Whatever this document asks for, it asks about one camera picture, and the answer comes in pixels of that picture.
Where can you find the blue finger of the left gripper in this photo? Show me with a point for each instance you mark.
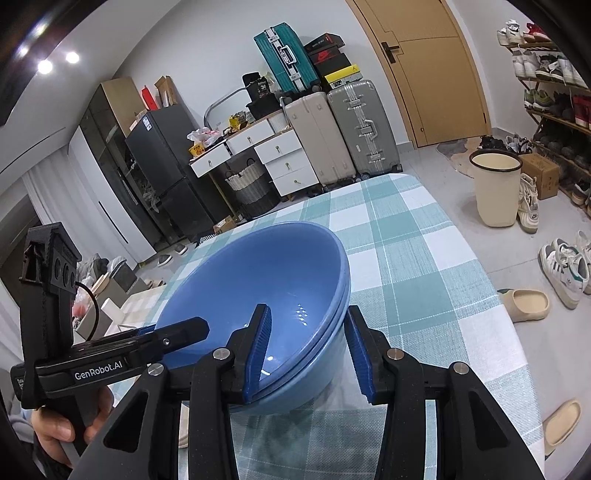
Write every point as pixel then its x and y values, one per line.
pixel 144 329
pixel 158 342

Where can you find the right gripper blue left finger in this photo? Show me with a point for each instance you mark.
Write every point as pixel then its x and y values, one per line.
pixel 257 338

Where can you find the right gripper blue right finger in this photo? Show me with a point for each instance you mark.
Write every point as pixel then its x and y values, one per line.
pixel 367 347

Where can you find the blue bowl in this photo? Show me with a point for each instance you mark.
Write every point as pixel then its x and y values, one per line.
pixel 312 374
pixel 298 269

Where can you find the person's left hand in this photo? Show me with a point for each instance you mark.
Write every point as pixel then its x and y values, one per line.
pixel 53 430

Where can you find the beige plaid tablecloth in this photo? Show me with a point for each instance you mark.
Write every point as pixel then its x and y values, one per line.
pixel 140 309

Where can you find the teal plaid tablecloth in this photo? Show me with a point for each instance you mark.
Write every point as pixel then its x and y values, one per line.
pixel 415 278

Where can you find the black refrigerator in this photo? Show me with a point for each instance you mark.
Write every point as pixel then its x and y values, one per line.
pixel 159 145

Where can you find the small cardboard box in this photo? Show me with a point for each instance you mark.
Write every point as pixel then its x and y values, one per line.
pixel 225 225

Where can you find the beige slipper far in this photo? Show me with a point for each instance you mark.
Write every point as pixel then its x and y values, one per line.
pixel 525 305

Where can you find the beige slipper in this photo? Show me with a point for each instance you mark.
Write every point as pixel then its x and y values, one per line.
pixel 560 425
pixel 525 305

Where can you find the woven laundry basket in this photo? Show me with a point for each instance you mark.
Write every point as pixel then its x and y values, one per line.
pixel 253 189

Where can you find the beige slipper near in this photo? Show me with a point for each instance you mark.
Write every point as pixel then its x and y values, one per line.
pixel 560 425

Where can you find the white drawer desk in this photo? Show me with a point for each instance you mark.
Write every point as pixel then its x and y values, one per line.
pixel 276 145

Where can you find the white green sneaker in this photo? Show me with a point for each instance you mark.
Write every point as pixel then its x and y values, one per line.
pixel 567 270

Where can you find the silver suitcase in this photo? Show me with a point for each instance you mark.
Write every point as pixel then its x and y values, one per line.
pixel 365 127

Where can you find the cream trash bin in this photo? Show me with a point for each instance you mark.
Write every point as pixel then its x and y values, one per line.
pixel 497 176

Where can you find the beige suitcase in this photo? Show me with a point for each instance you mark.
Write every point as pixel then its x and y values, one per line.
pixel 314 123

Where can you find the cardboard box by rack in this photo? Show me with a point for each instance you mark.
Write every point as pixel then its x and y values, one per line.
pixel 545 172

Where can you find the wooden door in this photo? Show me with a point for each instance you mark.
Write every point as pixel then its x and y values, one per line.
pixel 429 66

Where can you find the stacked shoe boxes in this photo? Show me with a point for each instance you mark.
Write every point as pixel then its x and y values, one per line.
pixel 332 65

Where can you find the teal suitcase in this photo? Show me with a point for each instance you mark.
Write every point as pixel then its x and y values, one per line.
pixel 285 55

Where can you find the shoe rack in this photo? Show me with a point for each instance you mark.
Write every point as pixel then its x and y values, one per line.
pixel 557 98

